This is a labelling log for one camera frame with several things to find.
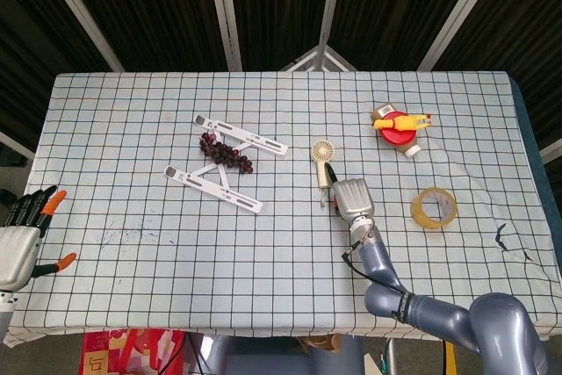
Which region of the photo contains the white metal frame rail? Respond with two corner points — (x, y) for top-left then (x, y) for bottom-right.
(538, 137), (562, 165)
(0, 131), (36, 161)

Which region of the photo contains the dark blue table frame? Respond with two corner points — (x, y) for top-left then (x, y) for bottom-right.
(511, 76), (562, 235)

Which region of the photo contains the white metal frame post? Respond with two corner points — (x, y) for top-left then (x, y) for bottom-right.
(416, 0), (503, 72)
(318, 0), (348, 49)
(205, 0), (243, 72)
(33, 0), (126, 73)

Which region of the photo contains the dark red grape bunch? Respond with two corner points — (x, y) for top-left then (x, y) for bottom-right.
(198, 131), (255, 175)

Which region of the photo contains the yellow clear tape roll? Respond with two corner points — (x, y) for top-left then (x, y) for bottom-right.
(409, 186), (458, 231)

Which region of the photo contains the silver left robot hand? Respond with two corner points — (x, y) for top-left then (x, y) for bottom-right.
(0, 184), (78, 292)

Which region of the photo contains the grey-blue robot torso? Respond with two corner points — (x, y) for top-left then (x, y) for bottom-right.
(188, 333), (365, 375)

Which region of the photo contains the white grid-pattern tablecloth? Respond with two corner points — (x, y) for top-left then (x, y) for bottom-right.
(3, 69), (562, 348)

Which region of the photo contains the white triangular frame bracket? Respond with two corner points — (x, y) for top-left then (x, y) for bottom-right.
(279, 45), (357, 73)

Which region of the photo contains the beige handheld mini fan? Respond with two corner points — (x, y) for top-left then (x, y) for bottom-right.
(310, 139), (335, 190)

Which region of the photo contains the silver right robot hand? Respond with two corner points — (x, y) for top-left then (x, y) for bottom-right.
(323, 162), (376, 223)

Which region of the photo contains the brown sauce bottle white cap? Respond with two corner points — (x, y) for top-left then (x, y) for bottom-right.
(371, 103), (422, 160)

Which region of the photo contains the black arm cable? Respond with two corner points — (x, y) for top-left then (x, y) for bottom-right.
(342, 227), (409, 297)

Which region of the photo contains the red round plastic lid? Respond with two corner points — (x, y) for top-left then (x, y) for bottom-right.
(378, 126), (416, 144)

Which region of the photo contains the yellow rubber chicken toy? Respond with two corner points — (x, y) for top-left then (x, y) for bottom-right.
(372, 113), (434, 133)

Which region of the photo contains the white folding laptop stand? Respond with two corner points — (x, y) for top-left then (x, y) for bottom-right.
(163, 113), (289, 214)

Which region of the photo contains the red patterned bag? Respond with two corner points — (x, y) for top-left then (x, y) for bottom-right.
(82, 327), (188, 375)

